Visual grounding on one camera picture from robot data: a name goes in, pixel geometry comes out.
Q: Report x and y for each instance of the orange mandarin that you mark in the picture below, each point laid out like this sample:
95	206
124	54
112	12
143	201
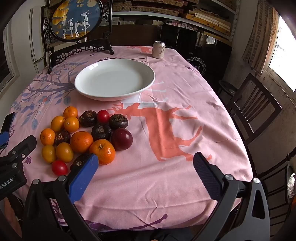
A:
81	141
104	150

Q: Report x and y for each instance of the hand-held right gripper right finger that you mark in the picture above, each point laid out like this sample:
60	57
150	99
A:
208	178

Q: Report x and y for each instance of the brick pattern curtain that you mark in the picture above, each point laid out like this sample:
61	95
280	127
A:
260	37

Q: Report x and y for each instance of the small orange kumquat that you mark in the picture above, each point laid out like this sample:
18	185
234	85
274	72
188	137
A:
57	123
47	136
64	152
71	124
48	153
70	112

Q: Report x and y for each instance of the bright window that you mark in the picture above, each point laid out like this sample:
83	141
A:
285	51

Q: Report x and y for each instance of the white drink can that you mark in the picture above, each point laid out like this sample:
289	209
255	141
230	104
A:
158	49

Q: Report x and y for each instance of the round deer painting table screen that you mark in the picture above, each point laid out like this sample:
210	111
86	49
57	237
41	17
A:
76	18

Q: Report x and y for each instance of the black smartphone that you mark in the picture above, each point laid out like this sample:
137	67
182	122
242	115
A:
8	121

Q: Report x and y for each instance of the white round plate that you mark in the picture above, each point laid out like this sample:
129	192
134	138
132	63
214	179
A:
114	78

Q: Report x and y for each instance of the small round black stool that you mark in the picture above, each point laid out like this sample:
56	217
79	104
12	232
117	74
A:
227	87

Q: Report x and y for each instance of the pink printed tablecloth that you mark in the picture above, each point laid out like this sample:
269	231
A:
166	143

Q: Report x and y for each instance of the red cherry tomato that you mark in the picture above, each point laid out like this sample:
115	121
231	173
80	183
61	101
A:
59	167
103	116

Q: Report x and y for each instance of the dark red plum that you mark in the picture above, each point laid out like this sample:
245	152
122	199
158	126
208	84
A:
121	139

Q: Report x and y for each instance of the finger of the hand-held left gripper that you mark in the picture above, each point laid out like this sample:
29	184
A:
4	139
24	144

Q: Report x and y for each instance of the white door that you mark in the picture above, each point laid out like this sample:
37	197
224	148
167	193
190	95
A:
37	39

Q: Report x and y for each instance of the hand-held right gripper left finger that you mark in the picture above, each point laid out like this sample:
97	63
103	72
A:
83	178

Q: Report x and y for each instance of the dark wooden slatted chair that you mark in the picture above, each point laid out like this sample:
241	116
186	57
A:
252	109

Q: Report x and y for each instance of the stack of yellow flat boxes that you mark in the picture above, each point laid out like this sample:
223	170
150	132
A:
208	20

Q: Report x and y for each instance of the white wall shelf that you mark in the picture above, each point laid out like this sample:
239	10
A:
175	16

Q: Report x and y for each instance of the dark brown water chestnut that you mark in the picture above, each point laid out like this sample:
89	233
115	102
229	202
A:
87	118
118	121
62	137
101	132
78	161

